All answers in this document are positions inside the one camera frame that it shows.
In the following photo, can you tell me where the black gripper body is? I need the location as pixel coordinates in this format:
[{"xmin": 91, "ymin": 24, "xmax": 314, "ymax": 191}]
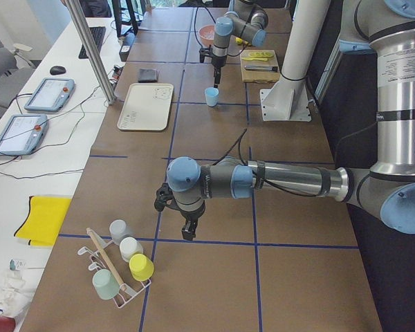
[
  {"xmin": 211, "ymin": 53, "xmax": 226, "ymax": 69},
  {"xmin": 180, "ymin": 205, "xmax": 205, "ymax": 230}
]

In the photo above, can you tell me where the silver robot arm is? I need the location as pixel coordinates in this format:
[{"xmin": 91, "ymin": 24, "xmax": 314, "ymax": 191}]
[
  {"xmin": 154, "ymin": 1, "xmax": 415, "ymax": 241},
  {"xmin": 209, "ymin": 0, "xmax": 269, "ymax": 88}
]

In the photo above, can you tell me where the light blue plastic cup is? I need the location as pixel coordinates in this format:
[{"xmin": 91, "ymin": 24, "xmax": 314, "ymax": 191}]
[{"xmin": 204, "ymin": 87, "xmax": 219, "ymax": 107}]

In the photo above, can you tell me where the pink bowl of ice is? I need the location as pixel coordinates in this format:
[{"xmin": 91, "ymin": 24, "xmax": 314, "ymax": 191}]
[{"xmin": 198, "ymin": 25, "xmax": 215, "ymax": 48}]

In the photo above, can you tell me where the yellow plastic cup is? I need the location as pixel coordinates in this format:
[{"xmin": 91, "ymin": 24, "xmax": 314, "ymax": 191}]
[{"xmin": 129, "ymin": 253, "xmax": 154, "ymax": 282}]

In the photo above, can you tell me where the white plastic cup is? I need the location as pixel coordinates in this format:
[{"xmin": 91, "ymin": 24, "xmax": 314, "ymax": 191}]
[{"xmin": 119, "ymin": 237, "xmax": 144, "ymax": 262}]

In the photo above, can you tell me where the grey plastic cup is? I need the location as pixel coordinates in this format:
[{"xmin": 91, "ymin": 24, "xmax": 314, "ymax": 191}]
[{"xmin": 109, "ymin": 219, "xmax": 134, "ymax": 246}]

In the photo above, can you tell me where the green plastic cup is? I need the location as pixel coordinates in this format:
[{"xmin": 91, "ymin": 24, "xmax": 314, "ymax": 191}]
[{"xmin": 92, "ymin": 269, "xmax": 120, "ymax": 300}]

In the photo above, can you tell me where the wooden cutting board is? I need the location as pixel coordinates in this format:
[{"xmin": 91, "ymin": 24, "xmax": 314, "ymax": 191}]
[{"xmin": 240, "ymin": 50, "xmax": 280, "ymax": 82}]

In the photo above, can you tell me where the yellow plastic knife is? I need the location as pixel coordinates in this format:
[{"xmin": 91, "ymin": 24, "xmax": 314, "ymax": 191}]
[{"xmin": 241, "ymin": 57, "xmax": 270, "ymax": 62}]

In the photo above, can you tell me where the cream bear tray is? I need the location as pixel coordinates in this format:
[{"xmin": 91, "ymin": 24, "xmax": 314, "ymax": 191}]
[{"xmin": 117, "ymin": 83, "xmax": 174, "ymax": 131}]

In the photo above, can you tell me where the wooden rack stick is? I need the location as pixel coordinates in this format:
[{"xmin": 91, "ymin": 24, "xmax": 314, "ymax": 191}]
[{"xmin": 86, "ymin": 228, "xmax": 127, "ymax": 291}]

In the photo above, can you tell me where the black keyboard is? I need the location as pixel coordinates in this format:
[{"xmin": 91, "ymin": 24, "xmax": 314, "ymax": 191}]
[{"xmin": 77, "ymin": 26, "xmax": 107, "ymax": 59}]

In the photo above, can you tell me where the yellow folded cloth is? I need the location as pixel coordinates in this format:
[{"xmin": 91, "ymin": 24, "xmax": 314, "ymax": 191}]
[{"xmin": 14, "ymin": 196, "xmax": 71, "ymax": 247}]

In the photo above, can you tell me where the black computer mouse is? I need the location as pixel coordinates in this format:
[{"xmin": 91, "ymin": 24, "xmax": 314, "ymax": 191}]
[{"xmin": 50, "ymin": 66, "xmax": 66, "ymax": 75}]

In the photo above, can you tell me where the upper teach pendant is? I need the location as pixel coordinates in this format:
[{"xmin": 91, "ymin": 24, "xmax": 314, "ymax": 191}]
[{"xmin": 24, "ymin": 77, "xmax": 75, "ymax": 112}]

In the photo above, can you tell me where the teach pendant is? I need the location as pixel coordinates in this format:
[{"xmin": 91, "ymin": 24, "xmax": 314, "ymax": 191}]
[
  {"xmin": 24, "ymin": 77, "xmax": 75, "ymax": 112},
  {"xmin": 0, "ymin": 114, "xmax": 48, "ymax": 156}
]

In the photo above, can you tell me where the lower teach pendant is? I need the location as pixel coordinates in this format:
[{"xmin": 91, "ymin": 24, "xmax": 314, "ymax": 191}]
[{"xmin": 0, "ymin": 114, "xmax": 48, "ymax": 156}]

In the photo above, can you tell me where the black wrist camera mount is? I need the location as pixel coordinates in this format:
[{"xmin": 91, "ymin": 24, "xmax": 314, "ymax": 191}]
[{"xmin": 154, "ymin": 183, "xmax": 178, "ymax": 212}]

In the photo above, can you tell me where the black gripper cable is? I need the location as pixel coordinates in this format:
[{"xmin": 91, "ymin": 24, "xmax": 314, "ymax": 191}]
[{"xmin": 214, "ymin": 128, "xmax": 319, "ymax": 198}]

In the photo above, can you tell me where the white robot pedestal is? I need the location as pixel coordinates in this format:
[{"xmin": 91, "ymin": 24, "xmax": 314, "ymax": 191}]
[{"xmin": 260, "ymin": 0, "xmax": 331, "ymax": 122}]

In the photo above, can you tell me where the white wire cup rack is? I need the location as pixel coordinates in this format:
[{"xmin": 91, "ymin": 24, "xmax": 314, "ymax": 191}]
[{"xmin": 77, "ymin": 241, "xmax": 152, "ymax": 308}]

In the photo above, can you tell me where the aluminium frame post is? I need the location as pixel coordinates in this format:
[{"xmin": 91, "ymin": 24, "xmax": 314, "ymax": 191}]
[{"xmin": 64, "ymin": 0, "xmax": 116, "ymax": 105}]

